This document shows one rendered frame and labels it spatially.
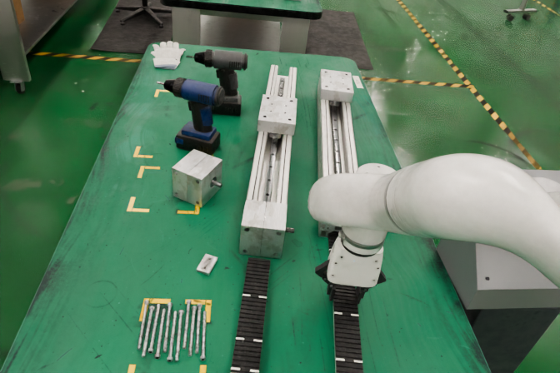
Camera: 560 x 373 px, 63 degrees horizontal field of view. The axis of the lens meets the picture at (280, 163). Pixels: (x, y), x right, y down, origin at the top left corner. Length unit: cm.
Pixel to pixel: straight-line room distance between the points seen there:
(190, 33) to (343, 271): 216
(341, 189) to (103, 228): 66
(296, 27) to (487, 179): 244
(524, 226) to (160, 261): 81
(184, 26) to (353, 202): 227
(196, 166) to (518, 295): 81
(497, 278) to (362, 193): 51
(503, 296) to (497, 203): 71
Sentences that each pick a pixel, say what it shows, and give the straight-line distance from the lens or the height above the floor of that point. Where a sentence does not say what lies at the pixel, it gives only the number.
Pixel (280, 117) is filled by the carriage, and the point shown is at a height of 90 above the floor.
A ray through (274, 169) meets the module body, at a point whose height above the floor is 82.
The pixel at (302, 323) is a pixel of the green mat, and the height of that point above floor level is 78.
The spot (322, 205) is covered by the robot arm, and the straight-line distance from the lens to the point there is 74.
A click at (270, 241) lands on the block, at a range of 106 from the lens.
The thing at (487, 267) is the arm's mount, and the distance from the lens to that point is 111.
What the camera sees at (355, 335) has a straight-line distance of 97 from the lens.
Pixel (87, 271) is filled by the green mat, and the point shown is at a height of 78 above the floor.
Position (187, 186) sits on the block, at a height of 83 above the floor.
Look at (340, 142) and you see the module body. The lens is 144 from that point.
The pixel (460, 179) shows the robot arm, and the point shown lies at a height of 135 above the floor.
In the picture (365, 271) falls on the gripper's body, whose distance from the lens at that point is 93.
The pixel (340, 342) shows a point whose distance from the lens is 95.
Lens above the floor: 160
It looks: 36 degrees down
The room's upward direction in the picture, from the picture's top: 8 degrees clockwise
